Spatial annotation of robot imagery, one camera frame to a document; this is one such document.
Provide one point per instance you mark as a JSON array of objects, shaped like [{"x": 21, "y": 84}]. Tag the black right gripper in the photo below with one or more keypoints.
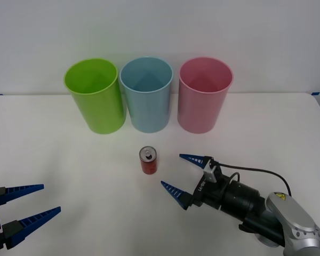
[{"x": 206, "y": 193}]

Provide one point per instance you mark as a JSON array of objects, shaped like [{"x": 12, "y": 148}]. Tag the red drink can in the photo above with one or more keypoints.
[{"x": 148, "y": 165}]

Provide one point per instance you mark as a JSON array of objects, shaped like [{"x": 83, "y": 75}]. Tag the silver and black right arm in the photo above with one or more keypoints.
[{"x": 290, "y": 218}]

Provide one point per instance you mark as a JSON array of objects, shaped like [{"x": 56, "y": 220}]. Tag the pink plastic bin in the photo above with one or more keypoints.
[{"x": 200, "y": 109}]

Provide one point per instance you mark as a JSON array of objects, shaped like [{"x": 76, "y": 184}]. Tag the pale blue plastic bin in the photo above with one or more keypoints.
[{"x": 149, "y": 109}]

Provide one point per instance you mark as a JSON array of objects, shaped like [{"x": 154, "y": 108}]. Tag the green plastic bin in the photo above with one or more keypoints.
[{"x": 101, "y": 106}]

